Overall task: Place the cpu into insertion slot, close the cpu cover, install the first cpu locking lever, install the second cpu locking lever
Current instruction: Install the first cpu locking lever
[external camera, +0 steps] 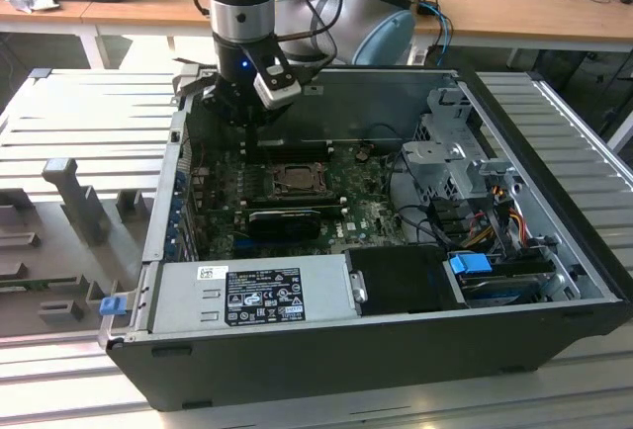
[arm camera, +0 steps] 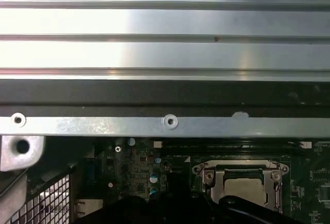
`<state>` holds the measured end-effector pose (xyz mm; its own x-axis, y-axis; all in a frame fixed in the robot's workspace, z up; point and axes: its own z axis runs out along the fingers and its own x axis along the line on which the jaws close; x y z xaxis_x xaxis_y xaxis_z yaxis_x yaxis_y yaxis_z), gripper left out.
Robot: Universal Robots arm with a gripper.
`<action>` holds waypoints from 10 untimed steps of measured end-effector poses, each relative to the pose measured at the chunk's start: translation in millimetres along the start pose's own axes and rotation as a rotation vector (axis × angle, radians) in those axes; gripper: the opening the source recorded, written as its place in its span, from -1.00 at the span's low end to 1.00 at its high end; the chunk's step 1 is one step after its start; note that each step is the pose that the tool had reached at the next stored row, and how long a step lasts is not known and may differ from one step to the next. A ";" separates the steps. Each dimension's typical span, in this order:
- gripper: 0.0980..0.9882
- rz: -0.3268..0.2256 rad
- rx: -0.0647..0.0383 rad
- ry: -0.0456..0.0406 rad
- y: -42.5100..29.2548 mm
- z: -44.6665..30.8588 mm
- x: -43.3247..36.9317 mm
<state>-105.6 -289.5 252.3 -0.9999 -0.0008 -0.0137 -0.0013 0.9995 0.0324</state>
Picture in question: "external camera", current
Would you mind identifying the thin metal locking lever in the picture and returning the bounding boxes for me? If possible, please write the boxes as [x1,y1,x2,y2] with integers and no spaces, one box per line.
[274,190,336,200]
[257,158,328,169]

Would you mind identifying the silver CPU plate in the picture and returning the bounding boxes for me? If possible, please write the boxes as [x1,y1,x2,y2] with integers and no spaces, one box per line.
[281,165,318,187]

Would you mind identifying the metal socket cover frame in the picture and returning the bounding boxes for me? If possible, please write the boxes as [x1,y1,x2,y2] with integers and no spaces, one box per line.
[270,161,331,194]

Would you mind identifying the black RAM slot bank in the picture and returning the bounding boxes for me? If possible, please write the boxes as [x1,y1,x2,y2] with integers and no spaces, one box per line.
[240,138,333,163]
[240,191,348,215]

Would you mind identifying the CPU socket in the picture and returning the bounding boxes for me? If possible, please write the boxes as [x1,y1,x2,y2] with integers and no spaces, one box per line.
[266,160,334,199]

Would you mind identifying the black graphics card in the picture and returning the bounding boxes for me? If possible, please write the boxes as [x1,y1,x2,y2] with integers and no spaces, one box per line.
[245,208,323,244]

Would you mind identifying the green motherboard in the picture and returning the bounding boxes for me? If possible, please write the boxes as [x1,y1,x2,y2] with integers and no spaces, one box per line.
[187,144,412,260]

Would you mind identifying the grey parts rack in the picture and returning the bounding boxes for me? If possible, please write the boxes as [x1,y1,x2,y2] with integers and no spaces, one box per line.
[0,156,152,339]

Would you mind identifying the black label sticker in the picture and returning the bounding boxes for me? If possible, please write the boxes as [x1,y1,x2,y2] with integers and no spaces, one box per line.
[225,267,307,327]

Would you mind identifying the grey power supply unit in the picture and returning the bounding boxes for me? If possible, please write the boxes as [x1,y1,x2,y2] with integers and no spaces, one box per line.
[147,254,360,334]

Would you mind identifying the silver metal drive cage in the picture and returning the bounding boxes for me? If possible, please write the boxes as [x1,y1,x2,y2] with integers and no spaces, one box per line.
[399,86,521,204]

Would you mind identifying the silver metal shroud latch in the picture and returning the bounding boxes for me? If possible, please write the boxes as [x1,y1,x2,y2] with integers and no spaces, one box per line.
[349,271,369,304]

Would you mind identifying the hard disk in blue carrier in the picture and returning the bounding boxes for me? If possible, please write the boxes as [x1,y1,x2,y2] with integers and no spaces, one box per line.
[447,251,556,307]

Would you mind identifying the black open PC case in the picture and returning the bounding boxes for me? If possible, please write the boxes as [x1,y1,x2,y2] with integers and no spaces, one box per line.
[96,60,633,413]

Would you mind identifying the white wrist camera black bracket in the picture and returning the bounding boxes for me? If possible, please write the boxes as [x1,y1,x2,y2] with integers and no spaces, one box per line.
[245,43,304,110]

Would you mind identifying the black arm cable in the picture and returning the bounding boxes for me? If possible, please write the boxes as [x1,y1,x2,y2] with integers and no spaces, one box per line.
[192,0,347,85]

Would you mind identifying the wooden desk white frame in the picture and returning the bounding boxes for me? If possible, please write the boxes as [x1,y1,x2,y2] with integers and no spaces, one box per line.
[0,0,219,70]
[409,0,633,54]

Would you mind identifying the black wire loop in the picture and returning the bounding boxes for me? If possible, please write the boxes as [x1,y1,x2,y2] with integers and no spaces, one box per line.
[388,151,449,245]

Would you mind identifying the blue cable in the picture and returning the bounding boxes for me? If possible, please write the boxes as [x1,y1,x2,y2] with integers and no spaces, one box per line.
[428,2,454,57]

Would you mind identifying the yellow red wire bundle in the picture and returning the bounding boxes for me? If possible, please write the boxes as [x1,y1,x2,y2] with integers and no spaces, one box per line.
[507,205,529,248]

